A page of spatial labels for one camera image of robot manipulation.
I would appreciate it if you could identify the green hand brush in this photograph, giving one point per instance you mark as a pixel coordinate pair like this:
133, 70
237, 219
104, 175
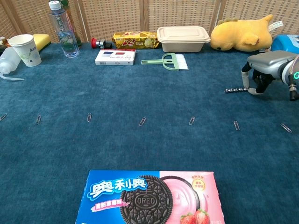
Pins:
180, 61

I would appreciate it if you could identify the clear water bottle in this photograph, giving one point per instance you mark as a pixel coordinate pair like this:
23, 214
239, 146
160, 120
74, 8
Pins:
65, 35

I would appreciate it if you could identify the yellow sponge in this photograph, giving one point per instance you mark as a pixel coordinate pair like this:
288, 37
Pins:
43, 40

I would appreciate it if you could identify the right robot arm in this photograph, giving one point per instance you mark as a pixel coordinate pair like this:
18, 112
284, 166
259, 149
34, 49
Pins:
286, 74

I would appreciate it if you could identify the blue detergent bottle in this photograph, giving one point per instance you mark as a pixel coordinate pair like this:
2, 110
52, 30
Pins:
286, 43

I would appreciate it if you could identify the white box red blue print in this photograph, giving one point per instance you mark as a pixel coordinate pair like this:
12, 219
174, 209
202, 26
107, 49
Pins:
115, 57

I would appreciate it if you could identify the yellow biscuit pack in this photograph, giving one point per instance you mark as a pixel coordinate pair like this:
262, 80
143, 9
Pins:
135, 40

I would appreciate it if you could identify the yellow plush toy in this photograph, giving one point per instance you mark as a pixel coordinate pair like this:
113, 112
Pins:
240, 33

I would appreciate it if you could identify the translucent squeeze wash bottle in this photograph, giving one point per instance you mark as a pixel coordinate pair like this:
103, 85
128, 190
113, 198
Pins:
7, 60

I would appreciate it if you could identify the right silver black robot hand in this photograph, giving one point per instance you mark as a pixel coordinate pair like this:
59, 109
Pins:
268, 61

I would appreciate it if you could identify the red emergency stop button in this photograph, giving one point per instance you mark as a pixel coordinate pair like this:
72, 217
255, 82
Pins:
98, 43

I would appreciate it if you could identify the beige lidded lunch box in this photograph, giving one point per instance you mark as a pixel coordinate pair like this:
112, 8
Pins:
182, 39

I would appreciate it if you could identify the blue table cloth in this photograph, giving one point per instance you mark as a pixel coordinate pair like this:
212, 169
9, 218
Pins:
140, 93

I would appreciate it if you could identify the Oreo cookie box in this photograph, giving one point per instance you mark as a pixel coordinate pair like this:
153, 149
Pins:
149, 200

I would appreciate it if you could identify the white paper cup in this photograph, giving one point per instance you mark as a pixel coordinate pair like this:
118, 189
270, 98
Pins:
25, 50

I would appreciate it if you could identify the wicker folding screen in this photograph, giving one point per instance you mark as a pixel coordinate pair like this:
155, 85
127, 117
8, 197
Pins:
182, 11

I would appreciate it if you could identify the silver paper clip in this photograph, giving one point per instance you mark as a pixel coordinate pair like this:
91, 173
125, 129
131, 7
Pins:
192, 120
3, 116
142, 121
38, 119
286, 128
89, 117
236, 125

